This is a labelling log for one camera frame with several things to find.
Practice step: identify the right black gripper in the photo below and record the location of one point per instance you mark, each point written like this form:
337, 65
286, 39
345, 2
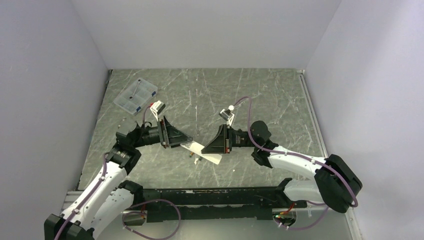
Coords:
217, 145

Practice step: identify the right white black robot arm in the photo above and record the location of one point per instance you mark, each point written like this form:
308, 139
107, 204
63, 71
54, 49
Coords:
329, 180

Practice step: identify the aluminium rail right edge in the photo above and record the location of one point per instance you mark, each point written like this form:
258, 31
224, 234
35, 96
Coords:
321, 143

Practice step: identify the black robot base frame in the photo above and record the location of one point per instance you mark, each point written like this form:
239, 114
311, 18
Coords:
168, 204

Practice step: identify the clear plastic organizer box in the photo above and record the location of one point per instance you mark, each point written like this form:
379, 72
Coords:
136, 96

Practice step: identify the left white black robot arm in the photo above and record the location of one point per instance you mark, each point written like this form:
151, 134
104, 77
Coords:
110, 193

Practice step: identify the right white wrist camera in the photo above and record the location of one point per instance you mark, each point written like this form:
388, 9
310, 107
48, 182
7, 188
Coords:
228, 115

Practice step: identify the white remote control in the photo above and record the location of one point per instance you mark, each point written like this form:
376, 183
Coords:
196, 148

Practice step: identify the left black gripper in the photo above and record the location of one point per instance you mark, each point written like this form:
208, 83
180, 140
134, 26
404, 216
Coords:
175, 136

